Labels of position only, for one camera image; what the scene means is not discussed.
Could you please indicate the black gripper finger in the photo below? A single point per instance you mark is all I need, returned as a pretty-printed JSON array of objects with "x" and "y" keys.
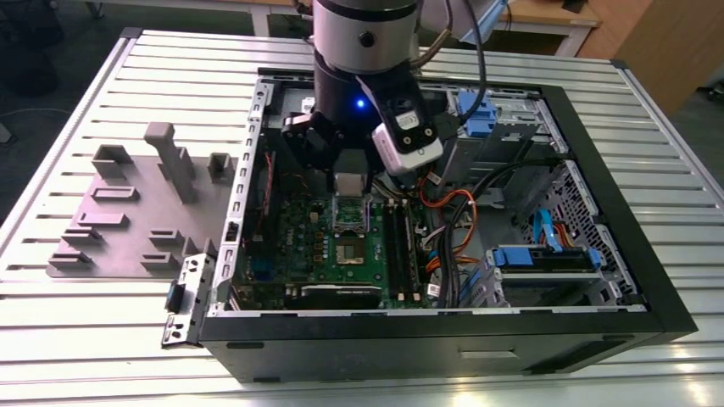
[
  {"x": 369, "y": 169},
  {"x": 308, "y": 148}
]

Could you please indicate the silver square CPU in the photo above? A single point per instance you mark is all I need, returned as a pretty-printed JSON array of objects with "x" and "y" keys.
[{"x": 348, "y": 184}]

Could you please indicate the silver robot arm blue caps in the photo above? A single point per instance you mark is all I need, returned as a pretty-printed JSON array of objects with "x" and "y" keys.
[{"x": 361, "y": 25}]

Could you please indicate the grey power supply unit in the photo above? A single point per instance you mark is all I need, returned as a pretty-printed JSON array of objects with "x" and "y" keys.
[{"x": 293, "y": 110}]

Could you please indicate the green motherboard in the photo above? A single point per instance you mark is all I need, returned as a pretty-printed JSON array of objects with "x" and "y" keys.
[{"x": 305, "y": 220}]

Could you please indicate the black RAM slot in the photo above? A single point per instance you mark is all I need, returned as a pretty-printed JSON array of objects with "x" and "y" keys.
[
  {"x": 409, "y": 246},
  {"x": 390, "y": 246}
]

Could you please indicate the blue plastic drive latch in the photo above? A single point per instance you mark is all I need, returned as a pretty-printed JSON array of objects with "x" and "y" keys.
[{"x": 486, "y": 123}]

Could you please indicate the blue expansion slot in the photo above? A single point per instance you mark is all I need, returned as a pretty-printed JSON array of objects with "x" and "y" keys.
[{"x": 262, "y": 269}]

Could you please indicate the black graphics card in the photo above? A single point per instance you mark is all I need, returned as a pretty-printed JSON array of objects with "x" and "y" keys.
[{"x": 338, "y": 297}]

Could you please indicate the hard disk in blue carrier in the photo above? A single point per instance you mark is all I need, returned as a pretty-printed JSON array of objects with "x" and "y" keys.
[{"x": 514, "y": 256}]

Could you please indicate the grey plastic parts rack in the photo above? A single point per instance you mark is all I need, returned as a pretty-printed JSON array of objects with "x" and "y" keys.
[{"x": 146, "y": 220}]

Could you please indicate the grey metal disk bay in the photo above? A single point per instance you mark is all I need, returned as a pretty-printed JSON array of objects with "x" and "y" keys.
[{"x": 548, "y": 277}]

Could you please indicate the wooden desk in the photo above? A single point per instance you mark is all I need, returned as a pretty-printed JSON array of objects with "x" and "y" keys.
[{"x": 542, "y": 17}]

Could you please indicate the blue video port connector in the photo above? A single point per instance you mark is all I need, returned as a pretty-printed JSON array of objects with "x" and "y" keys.
[{"x": 174, "y": 297}]

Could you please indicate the black open PC case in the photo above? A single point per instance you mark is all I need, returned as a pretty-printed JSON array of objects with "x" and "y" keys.
[{"x": 396, "y": 352}]

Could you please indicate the wooden cabinet panel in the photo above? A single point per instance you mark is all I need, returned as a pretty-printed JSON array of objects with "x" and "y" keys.
[{"x": 666, "y": 42}]

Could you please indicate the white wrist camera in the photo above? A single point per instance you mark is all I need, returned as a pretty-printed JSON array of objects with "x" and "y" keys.
[{"x": 406, "y": 163}]

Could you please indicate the white desk frame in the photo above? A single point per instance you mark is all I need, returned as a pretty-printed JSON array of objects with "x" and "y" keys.
[{"x": 258, "y": 21}]

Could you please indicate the grey metal card bracket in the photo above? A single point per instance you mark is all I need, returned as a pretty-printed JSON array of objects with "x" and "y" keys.
[{"x": 194, "y": 265}]

